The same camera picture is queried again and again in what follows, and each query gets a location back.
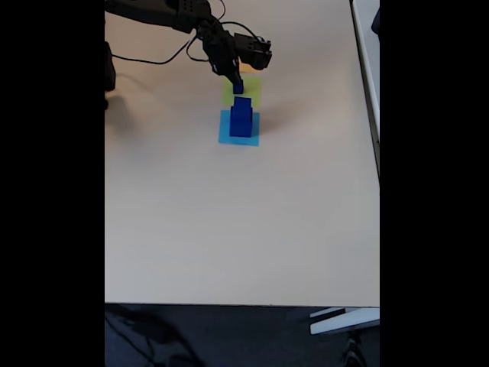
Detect large blue cube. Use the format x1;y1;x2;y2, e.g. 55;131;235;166
229;108;254;138

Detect black floor cables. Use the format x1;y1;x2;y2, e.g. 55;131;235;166
105;307;199;367

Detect medium blue cube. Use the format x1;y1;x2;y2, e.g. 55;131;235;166
233;96;253;119

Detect light blue paper square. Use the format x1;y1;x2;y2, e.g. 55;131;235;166
218;110;260;148

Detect black camera cable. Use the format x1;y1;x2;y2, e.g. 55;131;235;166
110;0;265;73

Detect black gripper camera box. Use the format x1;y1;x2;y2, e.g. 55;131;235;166
233;32;273;72

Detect green paper square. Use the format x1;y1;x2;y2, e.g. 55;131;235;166
221;76;263;107

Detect white neighbouring desk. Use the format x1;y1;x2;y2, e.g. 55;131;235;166
349;0;381;184

